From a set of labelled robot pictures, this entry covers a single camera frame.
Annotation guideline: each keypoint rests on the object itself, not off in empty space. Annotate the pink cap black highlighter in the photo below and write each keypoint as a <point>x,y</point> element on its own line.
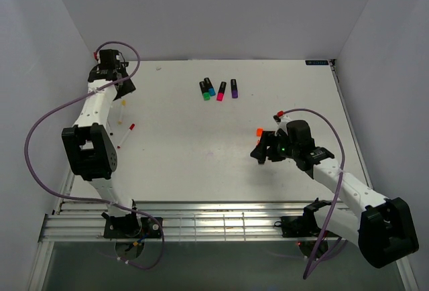
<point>221,91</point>

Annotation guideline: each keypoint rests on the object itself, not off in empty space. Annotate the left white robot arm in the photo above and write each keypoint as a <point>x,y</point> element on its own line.
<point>90,151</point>

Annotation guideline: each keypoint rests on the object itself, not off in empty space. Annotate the green cap black highlighter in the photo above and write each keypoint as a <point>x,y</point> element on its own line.
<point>204,91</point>

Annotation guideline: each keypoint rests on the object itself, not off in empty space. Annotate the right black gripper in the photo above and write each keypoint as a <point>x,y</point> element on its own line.
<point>268,139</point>

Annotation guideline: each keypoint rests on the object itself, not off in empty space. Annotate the aluminium frame rail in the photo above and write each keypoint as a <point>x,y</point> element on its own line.
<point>182,222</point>

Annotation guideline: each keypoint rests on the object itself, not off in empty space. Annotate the orange highlighter cap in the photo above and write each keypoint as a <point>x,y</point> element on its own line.
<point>259,132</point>

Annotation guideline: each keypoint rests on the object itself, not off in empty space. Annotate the red cap white marker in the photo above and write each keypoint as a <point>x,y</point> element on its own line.
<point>125,136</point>

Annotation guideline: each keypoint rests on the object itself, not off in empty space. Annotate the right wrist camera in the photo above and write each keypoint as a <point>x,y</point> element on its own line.
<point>282,120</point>

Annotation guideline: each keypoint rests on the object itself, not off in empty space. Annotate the yellow cap white marker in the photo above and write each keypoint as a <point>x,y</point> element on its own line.
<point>121,112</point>

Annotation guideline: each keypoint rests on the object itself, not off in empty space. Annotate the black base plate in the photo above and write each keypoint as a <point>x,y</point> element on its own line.
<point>147,229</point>
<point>297,226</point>

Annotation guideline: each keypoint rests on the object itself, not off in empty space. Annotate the purple cap black highlighter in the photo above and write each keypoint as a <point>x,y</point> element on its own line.
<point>234,89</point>

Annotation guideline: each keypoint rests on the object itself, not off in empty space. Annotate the blue cap black highlighter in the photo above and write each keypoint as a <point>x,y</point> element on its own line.
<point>209,87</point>

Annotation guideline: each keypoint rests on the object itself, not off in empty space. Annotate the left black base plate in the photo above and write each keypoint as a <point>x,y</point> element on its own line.
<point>147,229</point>

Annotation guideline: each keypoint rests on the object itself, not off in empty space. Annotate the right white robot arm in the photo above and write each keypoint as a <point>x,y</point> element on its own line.
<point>382,228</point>

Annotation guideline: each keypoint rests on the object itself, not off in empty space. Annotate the right blue corner label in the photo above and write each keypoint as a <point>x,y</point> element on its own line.
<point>317,62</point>

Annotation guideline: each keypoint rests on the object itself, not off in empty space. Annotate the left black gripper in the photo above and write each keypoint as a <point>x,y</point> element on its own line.
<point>129,88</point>

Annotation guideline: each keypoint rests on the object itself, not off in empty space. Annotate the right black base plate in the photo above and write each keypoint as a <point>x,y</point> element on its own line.
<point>297,226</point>

